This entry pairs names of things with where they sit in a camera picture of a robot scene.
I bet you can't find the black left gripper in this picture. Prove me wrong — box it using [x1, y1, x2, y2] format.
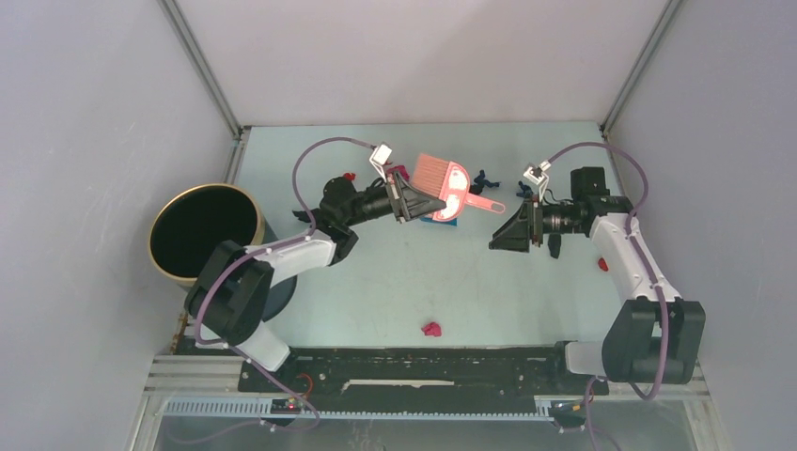
[343, 171, 445, 228]

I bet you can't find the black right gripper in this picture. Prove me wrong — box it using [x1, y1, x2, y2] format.
[490, 191, 584, 253]

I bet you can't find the long black paper scrap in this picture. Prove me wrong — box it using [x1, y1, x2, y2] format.
[547, 233, 562, 259]

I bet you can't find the pink hand brush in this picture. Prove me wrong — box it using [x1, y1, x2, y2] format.
[410, 153, 506, 221]

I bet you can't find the pink paper scrap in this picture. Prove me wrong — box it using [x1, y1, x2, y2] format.
[421, 321, 443, 337]

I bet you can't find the blue plastic dustpan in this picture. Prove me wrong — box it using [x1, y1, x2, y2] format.
[420, 214, 458, 226]

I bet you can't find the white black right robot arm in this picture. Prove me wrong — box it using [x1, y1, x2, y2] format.
[489, 166, 706, 393]

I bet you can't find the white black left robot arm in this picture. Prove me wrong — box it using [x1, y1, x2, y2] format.
[185, 176, 445, 392]

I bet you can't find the magenta paper scrap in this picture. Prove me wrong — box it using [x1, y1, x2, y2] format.
[385, 164, 411, 181]

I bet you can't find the small blue paper scrap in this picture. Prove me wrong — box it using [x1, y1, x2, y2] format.
[515, 181, 535, 199]

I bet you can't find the dark navy paper scrap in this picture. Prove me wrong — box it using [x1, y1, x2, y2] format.
[469, 169, 501, 195]

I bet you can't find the black paper strip left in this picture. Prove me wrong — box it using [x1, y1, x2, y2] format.
[291, 210, 318, 224]

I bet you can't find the black gold-rimmed bin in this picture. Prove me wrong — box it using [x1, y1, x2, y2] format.
[148, 183, 278, 290]

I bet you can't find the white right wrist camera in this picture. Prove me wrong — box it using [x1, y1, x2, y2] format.
[523, 161, 552, 200]

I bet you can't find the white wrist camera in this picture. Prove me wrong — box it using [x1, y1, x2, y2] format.
[368, 142, 393, 180]
[523, 161, 552, 200]

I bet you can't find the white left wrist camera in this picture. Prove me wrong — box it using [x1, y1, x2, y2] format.
[368, 142, 393, 180]

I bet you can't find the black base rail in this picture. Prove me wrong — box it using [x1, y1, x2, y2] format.
[275, 347, 588, 416]

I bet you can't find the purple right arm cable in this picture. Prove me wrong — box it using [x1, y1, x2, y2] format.
[546, 141, 670, 451]

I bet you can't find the aluminium frame rail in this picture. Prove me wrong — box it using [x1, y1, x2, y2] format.
[146, 354, 711, 430]

